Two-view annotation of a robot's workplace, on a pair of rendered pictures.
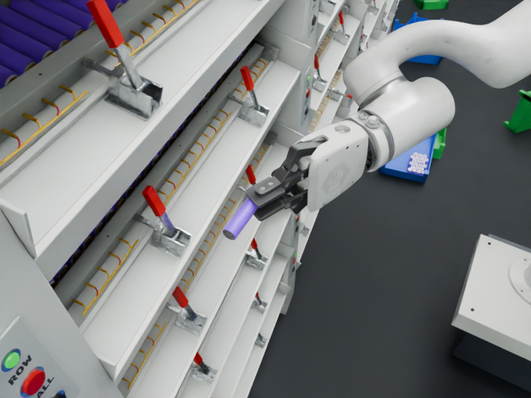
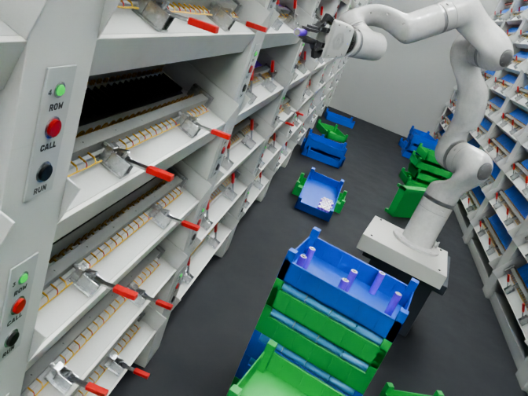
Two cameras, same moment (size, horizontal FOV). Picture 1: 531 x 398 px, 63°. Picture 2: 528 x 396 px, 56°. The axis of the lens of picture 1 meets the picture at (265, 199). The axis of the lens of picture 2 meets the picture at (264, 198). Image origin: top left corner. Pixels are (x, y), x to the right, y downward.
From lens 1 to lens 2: 108 cm
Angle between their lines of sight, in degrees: 27
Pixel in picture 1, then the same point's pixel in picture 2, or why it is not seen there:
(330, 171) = (338, 34)
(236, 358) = (216, 211)
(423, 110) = (375, 37)
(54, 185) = not seen: outside the picture
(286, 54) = (299, 20)
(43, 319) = not seen: outside the picture
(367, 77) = (352, 17)
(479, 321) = (375, 240)
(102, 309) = not seen: hidden behind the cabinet
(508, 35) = (412, 16)
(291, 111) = (290, 58)
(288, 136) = (283, 75)
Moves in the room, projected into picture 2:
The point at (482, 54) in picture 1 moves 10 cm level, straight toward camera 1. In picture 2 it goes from (401, 21) to (397, 19)
